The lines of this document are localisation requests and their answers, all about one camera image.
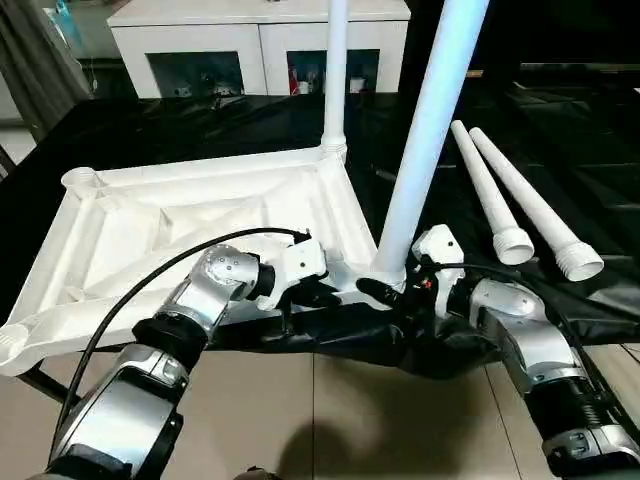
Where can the white plastic table leg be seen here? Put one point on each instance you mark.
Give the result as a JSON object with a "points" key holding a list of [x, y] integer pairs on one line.
{"points": [[335, 70], [490, 195], [430, 140], [535, 205]]}

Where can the white plastic table top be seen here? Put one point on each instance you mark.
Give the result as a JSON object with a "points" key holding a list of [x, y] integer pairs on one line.
{"points": [[150, 220]]}

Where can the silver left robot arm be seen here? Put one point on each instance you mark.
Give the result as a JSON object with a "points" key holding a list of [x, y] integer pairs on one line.
{"points": [[160, 370]]}

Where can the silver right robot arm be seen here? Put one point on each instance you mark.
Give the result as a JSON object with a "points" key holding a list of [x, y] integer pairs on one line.
{"points": [[540, 360]]}

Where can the small red bottle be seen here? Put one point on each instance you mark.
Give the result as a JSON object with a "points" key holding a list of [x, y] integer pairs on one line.
{"points": [[295, 86]]}

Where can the black mat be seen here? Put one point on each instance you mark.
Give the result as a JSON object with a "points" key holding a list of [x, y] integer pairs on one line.
{"points": [[180, 120]]}

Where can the small white bottle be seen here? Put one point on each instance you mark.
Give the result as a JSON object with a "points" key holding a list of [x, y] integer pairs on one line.
{"points": [[358, 86]]}

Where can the white cabinet with glass doors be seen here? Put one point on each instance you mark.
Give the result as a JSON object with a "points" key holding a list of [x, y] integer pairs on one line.
{"points": [[220, 30]]}

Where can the grey curtain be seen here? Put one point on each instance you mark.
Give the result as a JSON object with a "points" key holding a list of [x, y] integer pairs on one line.
{"points": [[35, 60]]}

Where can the light blue plastic item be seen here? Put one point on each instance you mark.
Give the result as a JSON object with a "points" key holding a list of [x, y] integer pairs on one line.
{"points": [[65, 20]]}

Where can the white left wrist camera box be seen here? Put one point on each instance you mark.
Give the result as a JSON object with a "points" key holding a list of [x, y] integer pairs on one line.
{"points": [[302, 262]]}

